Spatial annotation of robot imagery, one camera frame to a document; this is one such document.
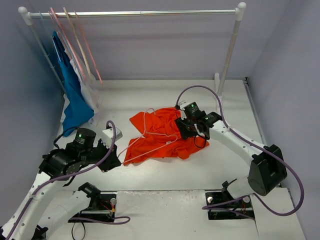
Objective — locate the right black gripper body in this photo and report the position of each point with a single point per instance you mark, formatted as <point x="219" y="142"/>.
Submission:
<point x="186" y="125"/>

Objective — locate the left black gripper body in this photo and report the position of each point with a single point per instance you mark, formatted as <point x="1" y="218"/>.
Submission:
<point x="102" y="153"/>

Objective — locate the orange t shirt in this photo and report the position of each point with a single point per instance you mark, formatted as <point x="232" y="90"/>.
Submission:
<point x="160" y="137"/>

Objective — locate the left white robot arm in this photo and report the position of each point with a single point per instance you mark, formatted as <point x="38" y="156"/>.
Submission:
<point x="57" y="170"/>

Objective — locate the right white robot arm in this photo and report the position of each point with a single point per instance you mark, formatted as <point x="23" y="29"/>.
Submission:
<point x="265" y="171"/>

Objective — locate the blue t shirt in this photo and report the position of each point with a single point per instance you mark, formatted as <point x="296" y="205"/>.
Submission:
<point x="77" y="111"/>

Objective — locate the white t shirt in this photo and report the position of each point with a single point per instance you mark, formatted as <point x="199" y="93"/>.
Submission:
<point x="89" y="92"/>

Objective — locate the light pink hanger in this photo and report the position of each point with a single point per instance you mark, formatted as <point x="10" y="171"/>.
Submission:
<point x="68" y="44"/>

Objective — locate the pink plastic hanger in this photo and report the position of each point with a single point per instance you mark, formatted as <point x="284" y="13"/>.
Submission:
<point x="88" y="47"/>

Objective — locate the beige wooden hanger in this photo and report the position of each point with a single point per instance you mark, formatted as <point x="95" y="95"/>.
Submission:
<point x="88" y="70"/>

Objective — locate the blue hanger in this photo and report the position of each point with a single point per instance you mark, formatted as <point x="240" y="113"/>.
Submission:
<point x="48" y="33"/>

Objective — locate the white metal clothes rack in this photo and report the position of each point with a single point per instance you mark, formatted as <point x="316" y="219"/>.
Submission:
<point x="238" y="11"/>

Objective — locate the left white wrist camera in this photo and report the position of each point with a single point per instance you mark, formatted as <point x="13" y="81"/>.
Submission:
<point x="111" y="135"/>

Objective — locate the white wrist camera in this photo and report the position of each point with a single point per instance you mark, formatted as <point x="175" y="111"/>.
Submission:
<point x="111" y="135"/>
<point x="181" y="105"/>

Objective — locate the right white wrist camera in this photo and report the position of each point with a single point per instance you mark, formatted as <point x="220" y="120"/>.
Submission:
<point x="181" y="105"/>

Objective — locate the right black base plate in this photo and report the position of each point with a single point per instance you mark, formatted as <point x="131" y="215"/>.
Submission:
<point x="236" y="210"/>

